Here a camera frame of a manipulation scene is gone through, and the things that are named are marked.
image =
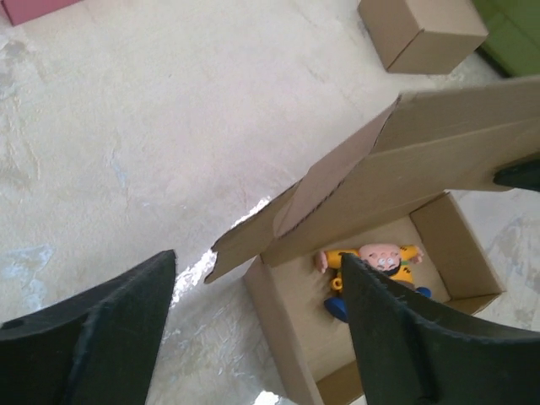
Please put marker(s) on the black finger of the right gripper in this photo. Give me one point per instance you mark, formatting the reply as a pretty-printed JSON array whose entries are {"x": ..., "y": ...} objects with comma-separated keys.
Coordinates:
[{"x": 525, "y": 175}]

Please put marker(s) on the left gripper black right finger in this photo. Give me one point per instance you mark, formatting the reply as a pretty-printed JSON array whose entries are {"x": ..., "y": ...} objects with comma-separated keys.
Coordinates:
[{"x": 413, "y": 350}]

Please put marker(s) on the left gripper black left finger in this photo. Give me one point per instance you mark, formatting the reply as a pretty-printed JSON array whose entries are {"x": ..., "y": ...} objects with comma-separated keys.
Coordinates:
[{"x": 97, "y": 347}]

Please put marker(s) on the small snack wrapper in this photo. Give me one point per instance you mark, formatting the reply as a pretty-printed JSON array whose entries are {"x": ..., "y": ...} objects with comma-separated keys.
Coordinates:
[{"x": 392, "y": 260}]

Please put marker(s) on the large brown cardboard box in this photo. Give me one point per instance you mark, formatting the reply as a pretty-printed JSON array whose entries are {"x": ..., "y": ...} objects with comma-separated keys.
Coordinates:
[{"x": 391, "y": 182}]

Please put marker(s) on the small folded cardboard box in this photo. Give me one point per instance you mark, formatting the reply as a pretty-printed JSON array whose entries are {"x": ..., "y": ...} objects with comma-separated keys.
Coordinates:
[{"x": 422, "y": 37}]

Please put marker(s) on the pink rectangular box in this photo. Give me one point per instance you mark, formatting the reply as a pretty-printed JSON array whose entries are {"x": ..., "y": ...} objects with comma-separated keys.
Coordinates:
[{"x": 17, "y": 12}]

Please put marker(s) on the olive green plastic bin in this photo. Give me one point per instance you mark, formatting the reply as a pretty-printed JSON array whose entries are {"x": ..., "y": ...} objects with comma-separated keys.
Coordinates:
[{"x": 513, "y": 41}]

